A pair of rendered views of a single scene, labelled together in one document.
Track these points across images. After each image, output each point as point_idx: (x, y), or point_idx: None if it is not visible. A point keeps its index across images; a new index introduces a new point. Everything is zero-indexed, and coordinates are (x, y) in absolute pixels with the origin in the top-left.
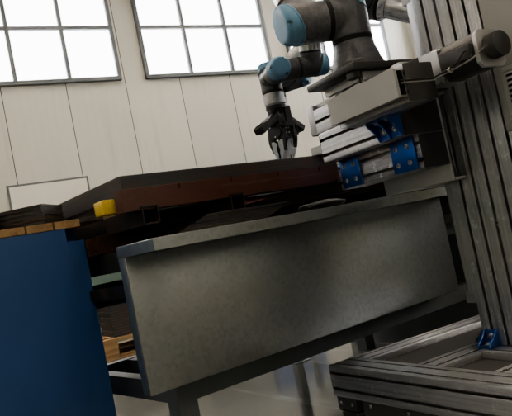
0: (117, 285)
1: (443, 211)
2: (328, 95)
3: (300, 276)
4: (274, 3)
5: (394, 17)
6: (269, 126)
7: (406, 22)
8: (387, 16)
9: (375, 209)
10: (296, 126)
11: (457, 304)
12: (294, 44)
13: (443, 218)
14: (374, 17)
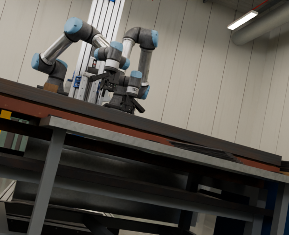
0: (233, 206)
1: None
2: None
3: None
4: (147, 77)
5: (68, 45)
6: (136, 109)
7: (63, 49)
8: (71, 43)
9: (78, 151)
10: (120, 106)
11: None
12: (142, 99)
13: (16, 152)
14: (76, 41)
